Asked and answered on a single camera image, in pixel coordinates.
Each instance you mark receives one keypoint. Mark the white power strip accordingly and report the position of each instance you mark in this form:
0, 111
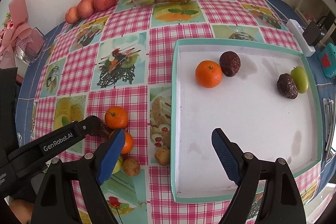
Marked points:
295, 28

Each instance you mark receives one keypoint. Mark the checkered fruit pattern tablecloth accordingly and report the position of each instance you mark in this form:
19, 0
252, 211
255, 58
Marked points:
123, 56

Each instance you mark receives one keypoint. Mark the black power adapter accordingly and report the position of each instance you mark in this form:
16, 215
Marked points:
313, 33

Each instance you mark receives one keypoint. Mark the blue table cloth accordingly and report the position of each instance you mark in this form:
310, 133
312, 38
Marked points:
325, 86

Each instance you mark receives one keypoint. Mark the large green mango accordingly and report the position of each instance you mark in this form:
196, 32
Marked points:
118, 165

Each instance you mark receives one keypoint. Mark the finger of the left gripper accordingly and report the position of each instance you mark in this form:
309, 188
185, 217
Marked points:
32, 157

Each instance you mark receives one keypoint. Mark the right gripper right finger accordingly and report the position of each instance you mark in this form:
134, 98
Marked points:
225, 152

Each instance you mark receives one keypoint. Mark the tablet in grey stand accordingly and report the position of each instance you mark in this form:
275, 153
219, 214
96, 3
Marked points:
329, 110

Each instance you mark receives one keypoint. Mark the small dark round fruit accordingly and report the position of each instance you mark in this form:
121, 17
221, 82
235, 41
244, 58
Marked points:
230, 63

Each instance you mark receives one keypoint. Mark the small tan fruit by tray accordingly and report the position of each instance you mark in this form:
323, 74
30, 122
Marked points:
162, 156

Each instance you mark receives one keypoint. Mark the teal toy box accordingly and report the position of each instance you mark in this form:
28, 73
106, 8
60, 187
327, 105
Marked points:
327, 59

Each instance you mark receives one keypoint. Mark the orange tangerine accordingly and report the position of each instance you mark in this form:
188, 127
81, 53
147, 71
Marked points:
128, 144
208, 74
116, 117

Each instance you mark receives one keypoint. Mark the dark brown pear-shaped fruit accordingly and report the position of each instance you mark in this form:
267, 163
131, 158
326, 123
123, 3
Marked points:
102, 131

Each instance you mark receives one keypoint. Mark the large red apple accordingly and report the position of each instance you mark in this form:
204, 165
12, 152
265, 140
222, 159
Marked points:
102, 5

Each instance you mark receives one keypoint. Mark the small green fruit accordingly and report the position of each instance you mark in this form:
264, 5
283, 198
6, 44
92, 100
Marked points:
300, 78

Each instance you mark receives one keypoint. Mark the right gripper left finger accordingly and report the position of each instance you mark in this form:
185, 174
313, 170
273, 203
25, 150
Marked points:
107, 155

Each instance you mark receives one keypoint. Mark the small red apple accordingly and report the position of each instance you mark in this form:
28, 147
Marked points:
72, 16

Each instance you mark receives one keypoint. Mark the pink flower bouquet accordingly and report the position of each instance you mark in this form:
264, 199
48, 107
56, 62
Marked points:
19, 40

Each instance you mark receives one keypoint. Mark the dark brown avocado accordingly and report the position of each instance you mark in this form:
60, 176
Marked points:
286, 86

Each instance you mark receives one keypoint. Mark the middle red apple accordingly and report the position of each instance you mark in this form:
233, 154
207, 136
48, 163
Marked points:
85, 9

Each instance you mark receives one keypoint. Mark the small brown kiwi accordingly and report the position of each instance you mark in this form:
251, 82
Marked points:
131, 167

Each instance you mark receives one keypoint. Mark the person's hand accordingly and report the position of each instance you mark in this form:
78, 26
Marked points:
23, 210

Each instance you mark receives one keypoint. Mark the teal white shallow tray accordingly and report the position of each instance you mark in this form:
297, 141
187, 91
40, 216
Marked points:
248, 108

